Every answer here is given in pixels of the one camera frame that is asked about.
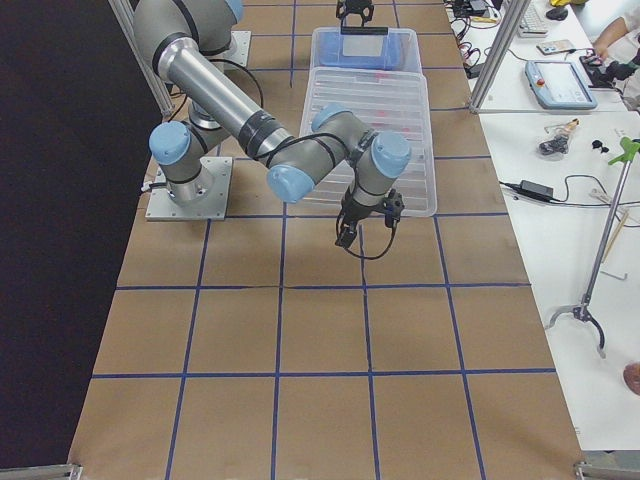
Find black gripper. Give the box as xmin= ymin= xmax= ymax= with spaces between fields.
xmin=334 ymin=192 xmax=382 ymax=249
xmin=335 ymin=0 xmax=374 ymax=23

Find clear plastic box lid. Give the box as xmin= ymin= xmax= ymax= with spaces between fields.
xmin=298 ymin=67 xmax=438 ymax=218

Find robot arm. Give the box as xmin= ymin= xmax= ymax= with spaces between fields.
xmin=133 ymin=1 xmax=411 ymax=249

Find clear plastic storage box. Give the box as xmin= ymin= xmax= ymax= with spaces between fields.
xmin=310 ymin=27 xmax=422 ymax=73

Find keyboard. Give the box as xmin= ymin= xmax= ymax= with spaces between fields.
xmin=517 ymin=3 xmax=549 ymax=38

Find black power adapter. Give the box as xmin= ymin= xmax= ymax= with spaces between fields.
xmin=519 ymin=180 xmax=554 ymax=203

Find smartphone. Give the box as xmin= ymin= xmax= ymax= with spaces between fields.
xmin=536 ymin=39 xmax=575 ymax=55

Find plastic bag with parts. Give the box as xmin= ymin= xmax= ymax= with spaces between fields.
xmin=537 ymin=118 xmax=580 ymax=158

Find teach pendant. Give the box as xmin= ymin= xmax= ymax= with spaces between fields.
xmin=524 ymin=60 xmax=598 ymax=110

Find allen key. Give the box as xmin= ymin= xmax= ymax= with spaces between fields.
xmin=600 ymin=270 xmax=628 ymax=282

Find person at desk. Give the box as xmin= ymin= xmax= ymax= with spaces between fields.
xmin=593 ymin=7 xmax=639 ymax=111

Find reacher grabber tool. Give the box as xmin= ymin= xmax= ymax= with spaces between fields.
xmin=545 ymin=137 xmax=639 ymax=359

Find black box latch handle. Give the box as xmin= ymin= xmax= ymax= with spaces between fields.
xmin=340 ymin=26 xmax=389 ymax=36

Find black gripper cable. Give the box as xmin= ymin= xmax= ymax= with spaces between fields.
xmin=344 ymin=219 xmax=399 ymax=260

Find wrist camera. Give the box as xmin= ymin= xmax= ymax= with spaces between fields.
xmin=382 ymin=189 xmax=405 ymax=228

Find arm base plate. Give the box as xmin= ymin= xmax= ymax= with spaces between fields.
xmin=202 ymin=31 xmax=252 ymax=71
xmin=145 ymin=156 xmax=233 ymax=221

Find aluminium frame post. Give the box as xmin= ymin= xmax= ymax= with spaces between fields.
xmin=469 ymin=0 xmax=530 ymax=114

